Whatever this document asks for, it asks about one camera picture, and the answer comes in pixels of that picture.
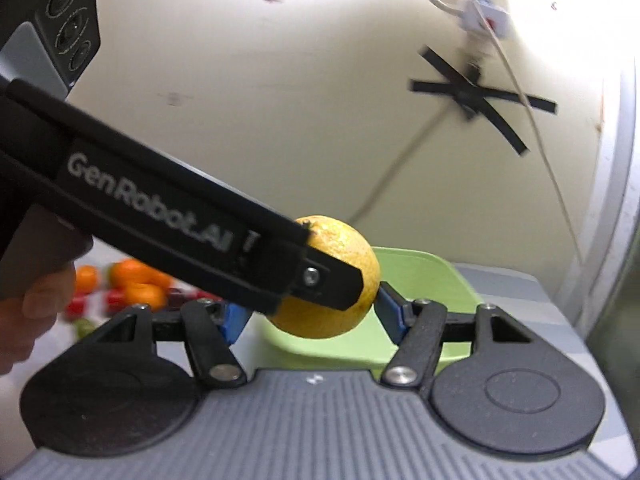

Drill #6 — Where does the person's left hand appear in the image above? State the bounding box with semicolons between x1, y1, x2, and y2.
0;263;76;375

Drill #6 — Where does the green lime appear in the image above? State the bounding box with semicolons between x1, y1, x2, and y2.
73;318;96;340

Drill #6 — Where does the white cable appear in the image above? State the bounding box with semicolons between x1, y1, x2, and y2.
479;24;586;261

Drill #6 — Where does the striped grey table cloth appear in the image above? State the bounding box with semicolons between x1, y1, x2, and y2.
10;284;611;479

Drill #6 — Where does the light green plastic tray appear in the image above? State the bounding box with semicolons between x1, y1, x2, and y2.
250;247;480;376

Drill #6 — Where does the grey wall cable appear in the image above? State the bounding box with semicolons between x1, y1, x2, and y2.
349;109;452;224

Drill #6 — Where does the red tomato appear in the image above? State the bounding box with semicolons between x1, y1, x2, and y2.
104;287;128;316

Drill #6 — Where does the black tape cross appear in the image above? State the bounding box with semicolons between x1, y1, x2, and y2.
408;47;528;156

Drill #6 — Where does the orange mandarin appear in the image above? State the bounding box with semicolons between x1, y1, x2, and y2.
122;283;167;311

